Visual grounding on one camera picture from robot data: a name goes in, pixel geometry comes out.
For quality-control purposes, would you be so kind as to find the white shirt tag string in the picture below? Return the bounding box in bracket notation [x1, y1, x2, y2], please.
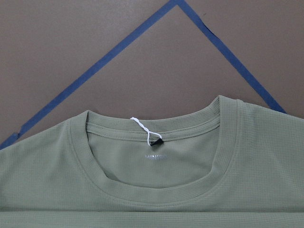
[130, 116, 162, 146]

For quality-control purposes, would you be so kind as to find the olive green long-sleeve shirt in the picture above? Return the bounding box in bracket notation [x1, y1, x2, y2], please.
[0, 95, 304, 228]

